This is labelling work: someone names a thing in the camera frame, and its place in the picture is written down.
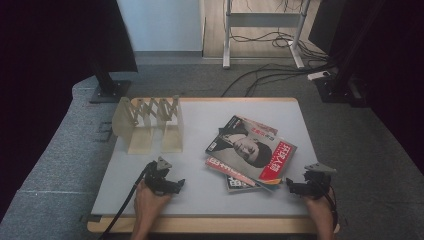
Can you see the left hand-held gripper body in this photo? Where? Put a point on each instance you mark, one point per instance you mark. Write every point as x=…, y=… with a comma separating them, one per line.
x=156, y=176

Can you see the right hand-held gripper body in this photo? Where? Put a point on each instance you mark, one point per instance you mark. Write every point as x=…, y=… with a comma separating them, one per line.
x=316, y=183

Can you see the beige expandable book rack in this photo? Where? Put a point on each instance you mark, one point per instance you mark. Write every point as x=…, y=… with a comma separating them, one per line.
x=171, y=140

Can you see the red-brown cover magazine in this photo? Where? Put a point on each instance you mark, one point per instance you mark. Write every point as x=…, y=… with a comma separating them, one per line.
x=223, y=166

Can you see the portrait cover magazine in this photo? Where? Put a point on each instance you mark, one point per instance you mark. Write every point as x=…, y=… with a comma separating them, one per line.
x=250, y=150

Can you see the person's right hand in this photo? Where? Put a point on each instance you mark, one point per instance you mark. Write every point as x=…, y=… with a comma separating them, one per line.
x=321, y=208

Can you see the person's left hand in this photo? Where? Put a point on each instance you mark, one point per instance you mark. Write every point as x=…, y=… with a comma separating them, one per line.
x=148, y=206

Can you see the black stand with base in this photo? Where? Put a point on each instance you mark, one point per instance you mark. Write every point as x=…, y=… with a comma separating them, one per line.
x=333, y=91
x=110, y=90

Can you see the white power strip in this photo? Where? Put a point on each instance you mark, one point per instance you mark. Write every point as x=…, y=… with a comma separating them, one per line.
x=318, y=75

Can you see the black curtain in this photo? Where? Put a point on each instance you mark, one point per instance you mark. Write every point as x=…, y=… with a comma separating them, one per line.
x=33, y=66
x=400, y=66

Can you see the dark panel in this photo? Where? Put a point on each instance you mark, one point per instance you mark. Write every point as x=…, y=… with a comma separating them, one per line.
x=321, y=30

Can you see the white metal desk frame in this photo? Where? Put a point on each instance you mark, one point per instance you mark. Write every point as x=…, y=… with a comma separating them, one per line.
x=263, y=20

